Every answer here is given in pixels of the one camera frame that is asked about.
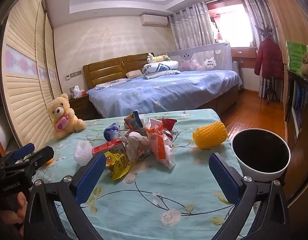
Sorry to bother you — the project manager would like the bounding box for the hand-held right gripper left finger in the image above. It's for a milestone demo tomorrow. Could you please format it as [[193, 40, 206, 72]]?
[[23, 152, 107, 240]]

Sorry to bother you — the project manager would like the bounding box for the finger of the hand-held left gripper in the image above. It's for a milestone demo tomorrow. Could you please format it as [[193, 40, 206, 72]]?
[[15, 146, 55, 178], [0, 143, 36, 167]]

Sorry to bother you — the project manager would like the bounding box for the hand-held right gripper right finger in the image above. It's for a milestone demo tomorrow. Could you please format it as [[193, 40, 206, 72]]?
[[208, 152, 290, 240]]

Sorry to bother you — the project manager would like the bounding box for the white round bin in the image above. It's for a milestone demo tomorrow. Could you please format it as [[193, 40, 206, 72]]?
[[232, 128, 291, 182]]

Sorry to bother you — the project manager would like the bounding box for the blue white plastic wrapper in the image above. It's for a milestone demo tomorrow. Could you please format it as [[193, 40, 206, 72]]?
[[103, 122, 122, 142]]

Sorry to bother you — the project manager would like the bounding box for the orange blue snack wrapper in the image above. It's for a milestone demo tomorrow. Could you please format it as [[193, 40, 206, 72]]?
[[123, 111, 145, 132]]

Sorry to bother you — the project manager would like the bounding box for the person's left hand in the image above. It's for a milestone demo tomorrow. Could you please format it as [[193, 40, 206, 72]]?
[[12, 194, 28, 230]]

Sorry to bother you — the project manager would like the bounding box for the yellow snack wrapper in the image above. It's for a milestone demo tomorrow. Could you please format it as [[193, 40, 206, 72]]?
[[104, 151, 133, 181]]

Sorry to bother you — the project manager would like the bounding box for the red green drink carton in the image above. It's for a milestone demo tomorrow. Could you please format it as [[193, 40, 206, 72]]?
[[92, 140, 126, 155]]

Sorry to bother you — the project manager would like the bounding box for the beige teddy bear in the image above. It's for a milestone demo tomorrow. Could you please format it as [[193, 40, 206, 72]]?
[[46, 93, 87, 140]]

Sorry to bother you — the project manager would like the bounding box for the crumpled white paper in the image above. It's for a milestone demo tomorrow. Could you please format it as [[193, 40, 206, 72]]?
[[119, 131, 151, 163]]

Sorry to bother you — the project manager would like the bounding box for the cream louvered wardrobe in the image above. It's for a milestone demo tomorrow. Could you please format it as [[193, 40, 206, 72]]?
[[0, 0, 69, 150]]

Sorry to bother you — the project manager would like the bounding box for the wooden nightstand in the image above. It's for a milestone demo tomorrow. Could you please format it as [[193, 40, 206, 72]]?
[[69, 94, 93, 120]]

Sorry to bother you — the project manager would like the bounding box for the teal floral bed sheet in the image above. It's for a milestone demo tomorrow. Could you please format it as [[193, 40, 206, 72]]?
[[31, 109, 260, 240]]

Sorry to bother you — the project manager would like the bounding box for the tissue box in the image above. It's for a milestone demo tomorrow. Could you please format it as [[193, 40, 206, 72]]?
[[69, 85, 82, 99]]

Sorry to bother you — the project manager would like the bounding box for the white orange plastic bag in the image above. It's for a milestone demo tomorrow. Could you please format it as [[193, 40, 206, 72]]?
[[143, 118, 176, 169]]

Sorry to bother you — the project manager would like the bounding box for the red snack packet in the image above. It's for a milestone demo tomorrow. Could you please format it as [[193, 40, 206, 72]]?
[[161, 117, 177, 139]]

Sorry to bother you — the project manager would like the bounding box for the black glossy cabinet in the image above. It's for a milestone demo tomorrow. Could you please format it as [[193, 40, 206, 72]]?
[[285, 70, 308, 205]]

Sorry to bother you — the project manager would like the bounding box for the blue print pillow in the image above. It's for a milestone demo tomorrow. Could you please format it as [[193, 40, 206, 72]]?
[[94, 78, 131, 90]]

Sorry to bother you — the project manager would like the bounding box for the dark wooden coat rack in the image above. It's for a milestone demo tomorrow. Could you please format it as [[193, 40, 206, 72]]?
[[254, 24, 280, 105]]

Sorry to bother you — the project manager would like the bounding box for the blue floral bedspread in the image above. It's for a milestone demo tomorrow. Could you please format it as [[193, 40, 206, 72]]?
[[87, 70, 242, 119]]

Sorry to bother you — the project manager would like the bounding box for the white radiator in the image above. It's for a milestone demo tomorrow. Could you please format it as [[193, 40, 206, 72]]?
[[233, 60, 242, 90]]

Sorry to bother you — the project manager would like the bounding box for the wooden bed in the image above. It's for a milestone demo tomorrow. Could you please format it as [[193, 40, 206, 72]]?
[[83, 54, 242, 119]]

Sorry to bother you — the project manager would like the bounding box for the beige pillow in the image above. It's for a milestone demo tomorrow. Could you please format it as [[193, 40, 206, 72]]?
[[125, 70, 142, 79]]

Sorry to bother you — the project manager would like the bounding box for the pink plush toy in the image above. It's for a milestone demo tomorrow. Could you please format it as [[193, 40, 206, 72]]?
[[180, 59, 207, 71]]

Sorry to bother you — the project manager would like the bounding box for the wooden window desk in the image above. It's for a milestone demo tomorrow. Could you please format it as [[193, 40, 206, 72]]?
[[230, 47, 257, 68]]

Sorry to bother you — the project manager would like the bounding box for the folded white blue blanket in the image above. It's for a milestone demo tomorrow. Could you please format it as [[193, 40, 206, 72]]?
[[143, 61, 181, 79]]

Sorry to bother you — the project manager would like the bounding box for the red padded jacket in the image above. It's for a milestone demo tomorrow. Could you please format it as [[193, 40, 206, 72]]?
[[254, 38, 283, 78]]

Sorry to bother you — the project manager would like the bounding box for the yellow white plush toy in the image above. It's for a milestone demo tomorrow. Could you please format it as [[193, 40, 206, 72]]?
[[147, 53, 171, 63]]

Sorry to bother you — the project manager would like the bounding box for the stack of green boxes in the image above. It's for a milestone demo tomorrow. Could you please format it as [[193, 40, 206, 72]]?
[[285, 41, 307, 70]]

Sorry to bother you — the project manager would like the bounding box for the bright window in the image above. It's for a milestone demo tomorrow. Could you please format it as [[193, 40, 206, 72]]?
[[211, 2, 256, 48]]

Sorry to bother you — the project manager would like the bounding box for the grey patterned curtain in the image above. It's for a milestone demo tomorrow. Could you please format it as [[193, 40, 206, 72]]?
[[244, 0, 280, 98], [168, 1, 216, 50]]

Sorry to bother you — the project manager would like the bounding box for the white air conditioner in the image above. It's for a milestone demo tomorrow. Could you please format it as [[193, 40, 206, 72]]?
[[140, 14, 168, 27]]

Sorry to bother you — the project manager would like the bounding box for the tall wooden cabinet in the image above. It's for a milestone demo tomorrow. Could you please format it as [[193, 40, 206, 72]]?
[[259, 0, 308, 105]]

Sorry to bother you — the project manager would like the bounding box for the wall switch panel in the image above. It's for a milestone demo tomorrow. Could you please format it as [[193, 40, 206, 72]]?
[[65, 71, 82, 80]]

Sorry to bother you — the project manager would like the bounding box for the grey bed guard rail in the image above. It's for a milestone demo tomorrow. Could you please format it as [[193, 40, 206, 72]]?
[[166, 42, 231, 72]]

